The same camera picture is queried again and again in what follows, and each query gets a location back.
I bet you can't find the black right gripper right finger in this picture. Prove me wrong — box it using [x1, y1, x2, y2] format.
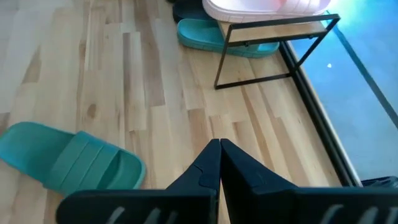
[221, 139, 398, 224]

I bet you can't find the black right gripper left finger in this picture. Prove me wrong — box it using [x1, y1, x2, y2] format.
[55, 139, 222, 224]

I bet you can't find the green slide sandal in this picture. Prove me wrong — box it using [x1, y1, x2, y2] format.
[0, 121, 147, 197]
[177, 17, 280, 59]

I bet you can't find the black slide sandal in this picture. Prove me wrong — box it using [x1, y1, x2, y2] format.
[172, 0, 215, 23]

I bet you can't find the pink slide sandal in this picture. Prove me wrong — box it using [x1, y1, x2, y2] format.
[201, 0, 332, 24]

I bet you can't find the black aluminium table frame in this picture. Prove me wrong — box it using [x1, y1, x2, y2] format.
[279, 42, 363, 187]

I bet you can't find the wooden shelf black metal frame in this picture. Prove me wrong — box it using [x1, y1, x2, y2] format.
[213, 14, 341, 91]

